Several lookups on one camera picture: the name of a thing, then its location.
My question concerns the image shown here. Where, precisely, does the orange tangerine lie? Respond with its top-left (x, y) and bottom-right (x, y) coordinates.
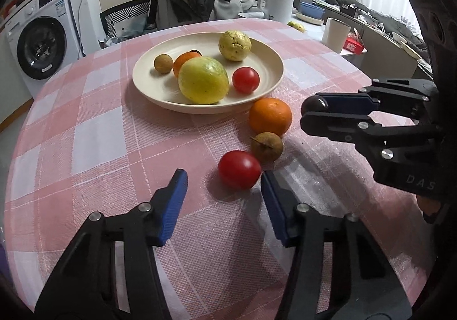
top-left (248, 98), bottom-right (293, 137)
top-left (173, 50), bottom-right (201, 78)

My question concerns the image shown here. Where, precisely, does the red tomato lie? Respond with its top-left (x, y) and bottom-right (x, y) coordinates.
top-left (232, 67), bottom-right (259, 94)
top-left (218, 151), bottom-right (262, 190)

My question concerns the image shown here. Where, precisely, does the yellow green guava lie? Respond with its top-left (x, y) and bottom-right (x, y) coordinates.
top-left (177, 56), bottom-right (230, 105)

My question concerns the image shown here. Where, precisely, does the dark plum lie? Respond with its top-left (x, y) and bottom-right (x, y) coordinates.
top-left (300, 95), bottom-right (328, 116)

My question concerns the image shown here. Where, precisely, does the red box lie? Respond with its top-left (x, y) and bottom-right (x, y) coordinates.
top-left (343, 33), bottom-right (365, 55)

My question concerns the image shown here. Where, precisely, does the white paper cup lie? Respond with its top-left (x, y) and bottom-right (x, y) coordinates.
top-left (321, 17), bottom-right (351, 54)

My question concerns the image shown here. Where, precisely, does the small yellow fruit on counter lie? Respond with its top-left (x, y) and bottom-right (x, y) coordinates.
top-left (287, 21), bottom-right (305, 33)

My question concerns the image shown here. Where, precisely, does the blue bowl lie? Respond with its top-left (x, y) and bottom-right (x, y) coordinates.
top-left (300, 2), bottom-right (324, 19)

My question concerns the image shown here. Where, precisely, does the pink checkered tablecloth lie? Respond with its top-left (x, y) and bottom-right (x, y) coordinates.
top-left (3, 17), bottom-right (435, 320)

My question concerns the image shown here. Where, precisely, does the white electric kettle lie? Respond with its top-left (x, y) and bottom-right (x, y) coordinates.
top-left (258, 0), bottom-right (294, 24)

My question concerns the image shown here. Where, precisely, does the pale yellow bumpy guava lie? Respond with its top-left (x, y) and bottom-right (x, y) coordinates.
top-left (219, 30), bottom-right (252, 61)

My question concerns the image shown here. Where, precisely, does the cream round plate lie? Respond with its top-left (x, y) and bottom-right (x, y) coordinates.
top-left (132, 32), bottom-right (284, 114)

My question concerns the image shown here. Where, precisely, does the small brown longan in plate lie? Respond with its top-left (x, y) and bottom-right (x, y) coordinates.
top-left (153, 54), bottom-right (173, 74)

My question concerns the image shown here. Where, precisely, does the white washing machine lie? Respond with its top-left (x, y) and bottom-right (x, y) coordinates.
top-left (5, 0), bottom-right (85, 97)

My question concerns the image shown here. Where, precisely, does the black patterned chair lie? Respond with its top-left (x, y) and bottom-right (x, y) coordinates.
top-left (100, 0), bottom-right (149, 41)

